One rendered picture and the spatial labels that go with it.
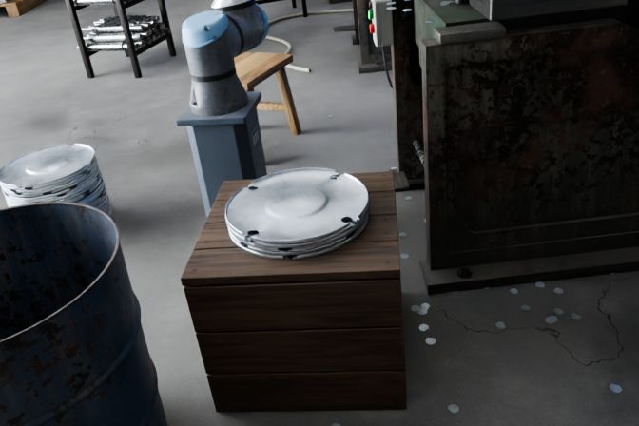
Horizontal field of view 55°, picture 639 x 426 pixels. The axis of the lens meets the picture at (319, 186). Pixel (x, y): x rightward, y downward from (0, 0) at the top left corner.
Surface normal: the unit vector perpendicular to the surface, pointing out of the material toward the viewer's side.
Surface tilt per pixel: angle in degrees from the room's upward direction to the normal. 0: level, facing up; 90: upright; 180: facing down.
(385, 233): 0
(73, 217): 88
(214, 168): 90
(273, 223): 0
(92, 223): 88
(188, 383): 0
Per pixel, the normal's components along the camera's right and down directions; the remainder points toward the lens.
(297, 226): -0.11, -0.87
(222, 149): -0.14, 0.48
